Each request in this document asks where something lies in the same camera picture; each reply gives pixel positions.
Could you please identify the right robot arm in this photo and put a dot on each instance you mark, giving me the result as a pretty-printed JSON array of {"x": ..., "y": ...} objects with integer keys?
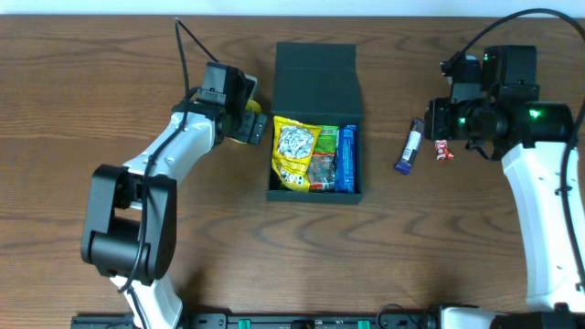
[{"x": 495, "y": 99}]

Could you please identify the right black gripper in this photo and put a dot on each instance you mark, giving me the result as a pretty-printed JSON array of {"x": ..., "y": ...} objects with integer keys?
[{"x": 430, "y": 119}]

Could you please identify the dark green gift box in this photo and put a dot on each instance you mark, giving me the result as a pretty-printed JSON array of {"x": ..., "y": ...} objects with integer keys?
[{"x": 317, "y": 83}]

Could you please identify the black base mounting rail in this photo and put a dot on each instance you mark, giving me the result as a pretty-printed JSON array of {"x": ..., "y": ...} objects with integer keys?
[{"x": 391, "y": 320}]

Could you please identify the yellow sunflower seed bag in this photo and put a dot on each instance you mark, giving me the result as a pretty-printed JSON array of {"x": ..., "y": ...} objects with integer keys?
[{"x": 293, "y": 148}]

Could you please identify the blue wafer bar wrapper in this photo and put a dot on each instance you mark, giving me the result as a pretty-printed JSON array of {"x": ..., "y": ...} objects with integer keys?
[{"x": 345, "y": 160}]

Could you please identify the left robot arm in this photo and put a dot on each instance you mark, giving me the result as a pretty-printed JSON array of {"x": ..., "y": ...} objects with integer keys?
[{"x": 129, "y": 233}]

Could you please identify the green red KitKat bar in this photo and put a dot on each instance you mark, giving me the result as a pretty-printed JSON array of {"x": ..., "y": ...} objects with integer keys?
[{"x": 443, "y": 153}]

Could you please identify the yellow Mentos gum bottle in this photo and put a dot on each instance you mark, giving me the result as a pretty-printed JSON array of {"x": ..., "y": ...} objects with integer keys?
[{"x": 249, "y": 124}]

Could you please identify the green gummy candy bag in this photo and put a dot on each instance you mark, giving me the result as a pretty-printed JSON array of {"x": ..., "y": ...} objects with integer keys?
[{"x": 321, "y": 171}]

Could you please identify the dark purple chocolate bar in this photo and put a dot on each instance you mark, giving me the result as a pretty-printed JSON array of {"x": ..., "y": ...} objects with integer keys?
[{"x": 411, "y": 148}]

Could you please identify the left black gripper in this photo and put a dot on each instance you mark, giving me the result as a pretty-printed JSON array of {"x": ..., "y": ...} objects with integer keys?
[{"x": 249, "y": 126}]

